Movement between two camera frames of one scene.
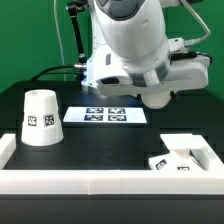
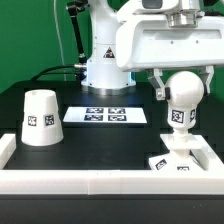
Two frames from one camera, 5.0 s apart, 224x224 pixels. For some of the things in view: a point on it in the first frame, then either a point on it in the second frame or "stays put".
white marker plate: (104, 114) stays put
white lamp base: (188, 152) stays put
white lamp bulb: (156, 100) to (183, 91)
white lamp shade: (41, 121) stays put
